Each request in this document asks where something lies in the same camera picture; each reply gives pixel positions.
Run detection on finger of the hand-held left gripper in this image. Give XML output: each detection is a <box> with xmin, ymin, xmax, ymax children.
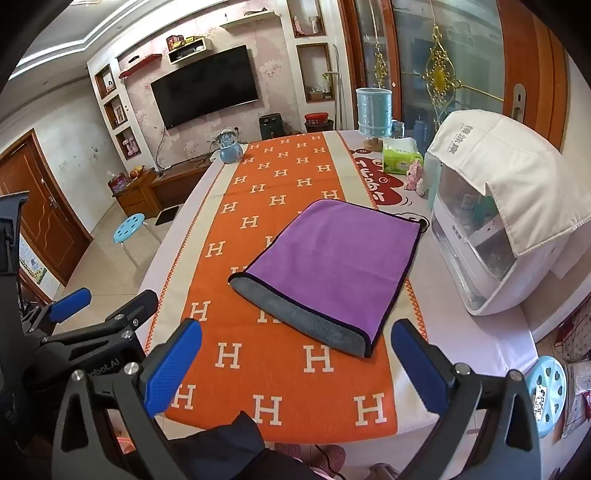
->
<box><xmin>41</xmin><ymin>290</ymin><xmax>160</xmax><ymax>348</ymax></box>
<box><xmin>21</xmin><ymin>287</ymin><xmax>92</xmax><ymax>337</ymax></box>

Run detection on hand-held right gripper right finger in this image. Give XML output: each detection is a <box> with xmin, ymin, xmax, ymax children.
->
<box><xmin>392</xmin><ymin>318</ymin><xmax>541</xmax><ymax>480</ymax></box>

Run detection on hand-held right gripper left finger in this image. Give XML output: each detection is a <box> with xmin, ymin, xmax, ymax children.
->
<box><xmin>52</xmin><ymin>318</ymin><xmax>204</xmax><ymax>480</ymax></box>

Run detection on purple and grey towel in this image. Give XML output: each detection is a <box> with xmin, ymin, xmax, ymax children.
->
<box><xmin>228</xmin><ymin>199</ymin><xmax>424</xmax><ymax>358</ymax></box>

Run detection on blue plastic stool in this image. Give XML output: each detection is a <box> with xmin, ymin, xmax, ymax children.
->
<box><xmin>113</xmin><ymin>213</ymin><xmax>162</xmax><ymax>271</ymax></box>
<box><xmin>526</xmin><ymin>355</ymin><xmax>568</xmax><ymax>439</ymax></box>

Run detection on orange letter-patterned blanket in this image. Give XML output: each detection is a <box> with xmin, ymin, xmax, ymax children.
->
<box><xmin>144</xmin><ymin>131</ymin><xmax>426</xmax><ymax>437</ymax></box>

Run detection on person's dark clothing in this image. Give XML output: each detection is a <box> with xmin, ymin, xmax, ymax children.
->
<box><xmin>157</xmin><ymin>411</ymin><xmax>306</xmax><ymax>480</ymax></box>

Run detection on brown wooden door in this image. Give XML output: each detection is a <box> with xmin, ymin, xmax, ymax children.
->
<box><xmin>0</xmin><ymin>129</ymin><xmax>93</xmax><ymax>288</ymax></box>

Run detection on white countertop cabinet appliance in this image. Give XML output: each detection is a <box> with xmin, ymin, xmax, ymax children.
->
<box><xmin>424</xmin><ymin>152</ymin><xmax>573</xmax><ymax>317</ymax></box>

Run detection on wooden television cabinet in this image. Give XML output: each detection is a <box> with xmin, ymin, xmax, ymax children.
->
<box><xmin>112</xmin><ymin>161</ymin><xmax>209</xmax><ymax>220</ymax></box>

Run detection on pink patterned slipper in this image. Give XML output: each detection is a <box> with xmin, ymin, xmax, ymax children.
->
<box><xmin>274</xmin><ymin>442</ymin><xmax>347</xmax><ymax>477</ymax></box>

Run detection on pile of printed bags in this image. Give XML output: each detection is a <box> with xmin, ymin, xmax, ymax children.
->
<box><xmin>553</xmin><ymin>302</ymin><xmax>591</xmax><ymax>440</ymax></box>

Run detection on pink small toy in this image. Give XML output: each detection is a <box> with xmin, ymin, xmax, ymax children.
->
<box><xmin>406</xmin><ymin>161</ymin><xmax>428</xmax><ymax>195</ymax></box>

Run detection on green tissue pack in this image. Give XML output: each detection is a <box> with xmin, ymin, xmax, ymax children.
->
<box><xmin>382</xmin><ymin>137</ymin><xmax>424</xmax><ymax>175</ymax></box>

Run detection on white cloth appliance cover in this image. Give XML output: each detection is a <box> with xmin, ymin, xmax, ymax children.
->
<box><xmin>426</xmin><ymin>110</ymin><xmax>591</xmax><ymax>257</ymax></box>

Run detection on black air fryer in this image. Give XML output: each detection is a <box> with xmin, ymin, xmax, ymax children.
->
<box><xmin>259</xmin><ymin>114</ymin><xmax>281</xmax><ymax>141</ymax></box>

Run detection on black flat-screen television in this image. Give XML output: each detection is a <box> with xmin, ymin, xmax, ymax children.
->
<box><xmin>151</xmin><ymin>45</ymin><xmax>259</xmax><ymax>130</ymax></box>

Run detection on red round tin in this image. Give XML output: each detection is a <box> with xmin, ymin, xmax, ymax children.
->
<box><xmin>304</xmin><ymin>112</ymin><xmax>334</xmax><ymax>134</ymax></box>

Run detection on blue cylinder container on stand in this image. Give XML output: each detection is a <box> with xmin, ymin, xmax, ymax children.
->
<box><xmin>355</xmin><ymin>87</ymin><xmax>393</xmax><ymax>151</ymax></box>

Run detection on glass door with gold ornament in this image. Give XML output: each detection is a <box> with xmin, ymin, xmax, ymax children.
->
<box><xmin>351</xmin><ymin>0</ymin><xmax>505</xmax><ymax>140</ymax></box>

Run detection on wall poster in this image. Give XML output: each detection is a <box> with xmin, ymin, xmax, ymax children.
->
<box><xmin>20</xmin><ymin>234</ymin><xmax>48</xmax><ymax>286</ymax></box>

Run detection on red wall shelf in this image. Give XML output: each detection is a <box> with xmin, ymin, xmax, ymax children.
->
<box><xmin>119</xmin><ymin>54</ymin><xmax>163</xmax><ymax>79</ymax></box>

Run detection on yellow wall shelf box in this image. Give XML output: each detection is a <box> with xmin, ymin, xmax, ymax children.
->
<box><xmin>167</xmin><ymin>36</ymin><xmax>208</xmax><ymax>64</ymax></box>

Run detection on white wall shelf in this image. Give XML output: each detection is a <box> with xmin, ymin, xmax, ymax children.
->
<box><xmin>220</xmin><ymin>12</ymin><xmax>282</xmax><ymax>31</ymax></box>

